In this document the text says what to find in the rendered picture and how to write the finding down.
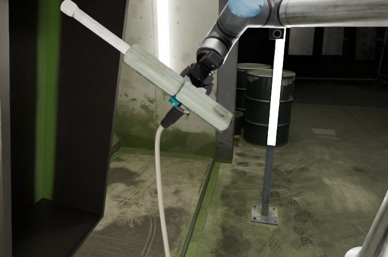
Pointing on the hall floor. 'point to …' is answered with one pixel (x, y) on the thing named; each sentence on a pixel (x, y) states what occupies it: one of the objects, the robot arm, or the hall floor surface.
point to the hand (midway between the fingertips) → (183, 103)
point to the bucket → (238, 122)
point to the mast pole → (270, 146)
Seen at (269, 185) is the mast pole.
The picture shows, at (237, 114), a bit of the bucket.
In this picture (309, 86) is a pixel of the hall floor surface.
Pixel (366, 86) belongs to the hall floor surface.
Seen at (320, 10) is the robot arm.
